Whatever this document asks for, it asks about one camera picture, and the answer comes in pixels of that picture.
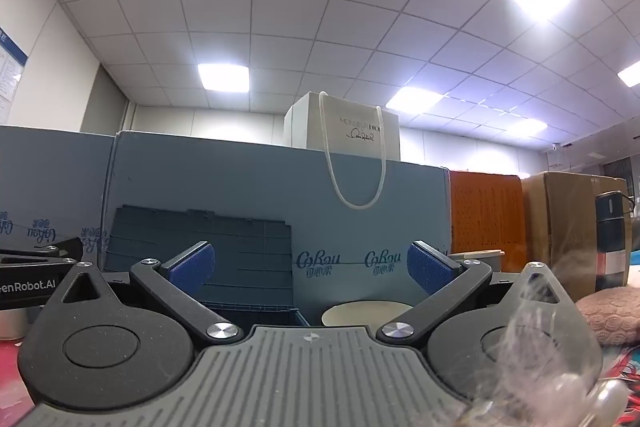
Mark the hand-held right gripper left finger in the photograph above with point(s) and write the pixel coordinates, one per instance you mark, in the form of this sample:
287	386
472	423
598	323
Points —
192	264

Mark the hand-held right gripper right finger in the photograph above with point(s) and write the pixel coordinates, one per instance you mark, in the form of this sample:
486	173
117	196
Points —
430	274

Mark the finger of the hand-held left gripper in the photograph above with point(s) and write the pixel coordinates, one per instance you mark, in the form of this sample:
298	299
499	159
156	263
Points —
35	254

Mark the silver metal can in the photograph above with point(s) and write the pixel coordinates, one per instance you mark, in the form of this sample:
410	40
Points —
10	324

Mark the small white box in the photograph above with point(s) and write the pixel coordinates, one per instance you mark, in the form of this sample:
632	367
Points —
475	259

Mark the dark blue plastic crate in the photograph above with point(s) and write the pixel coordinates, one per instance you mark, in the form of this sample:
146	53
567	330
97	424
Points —
240	257

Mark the cream striped cup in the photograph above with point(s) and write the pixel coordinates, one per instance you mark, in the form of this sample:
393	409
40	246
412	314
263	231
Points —
367	313

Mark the orange cardboard box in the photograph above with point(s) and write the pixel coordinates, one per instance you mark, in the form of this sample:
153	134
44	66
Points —
487	217

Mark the brown cardboard box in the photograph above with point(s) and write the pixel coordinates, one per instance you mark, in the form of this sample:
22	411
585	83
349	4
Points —
560	227

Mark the white paper bag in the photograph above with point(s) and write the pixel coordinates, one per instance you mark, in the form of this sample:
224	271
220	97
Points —
345	127

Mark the dark blue thermos bottle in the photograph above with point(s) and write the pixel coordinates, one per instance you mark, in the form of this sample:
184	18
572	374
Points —
612	237

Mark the pink knitted cloth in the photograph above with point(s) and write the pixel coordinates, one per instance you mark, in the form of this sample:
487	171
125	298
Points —
612	314

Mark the colourful printed mat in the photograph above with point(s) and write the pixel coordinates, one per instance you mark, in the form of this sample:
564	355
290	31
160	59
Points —
627	364

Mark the fuzzy pearl ornament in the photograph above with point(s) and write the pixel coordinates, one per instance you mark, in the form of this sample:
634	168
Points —
607	402

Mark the ceiling security camera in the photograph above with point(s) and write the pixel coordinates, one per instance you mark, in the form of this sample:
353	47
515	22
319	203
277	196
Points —
553	147

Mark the wall poster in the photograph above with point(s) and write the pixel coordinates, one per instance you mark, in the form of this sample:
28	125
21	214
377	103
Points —
9	67

